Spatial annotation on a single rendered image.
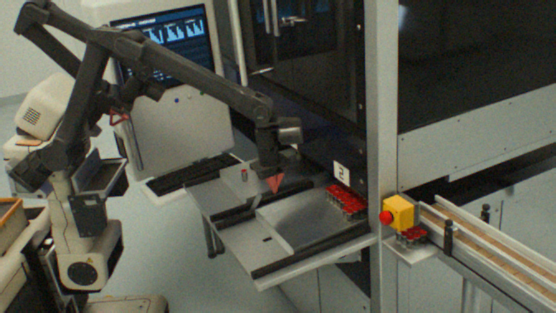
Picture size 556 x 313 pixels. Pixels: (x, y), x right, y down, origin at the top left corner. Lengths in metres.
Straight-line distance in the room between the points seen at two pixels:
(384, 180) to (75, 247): 1.05
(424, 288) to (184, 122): 1.18
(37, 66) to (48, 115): 5.08
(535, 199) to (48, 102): 1.65
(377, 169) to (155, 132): 1.08
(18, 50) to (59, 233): 4.96
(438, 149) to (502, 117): 0.25
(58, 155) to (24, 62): 5.24
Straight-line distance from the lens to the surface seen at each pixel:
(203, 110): 2.26
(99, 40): 1.38
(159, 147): 2.22
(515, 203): 1.95
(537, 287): 1.39
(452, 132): 1.58
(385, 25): 1.31
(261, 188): 1.86
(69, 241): 1.86
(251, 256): 1.53
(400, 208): 1.43
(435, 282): 1.85
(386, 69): 1.34
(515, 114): 1.76
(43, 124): 1.68
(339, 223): 1.63
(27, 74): 6.75
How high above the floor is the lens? 1.80
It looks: 25 degrees down
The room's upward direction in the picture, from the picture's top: 6 degrees counter-clockwise
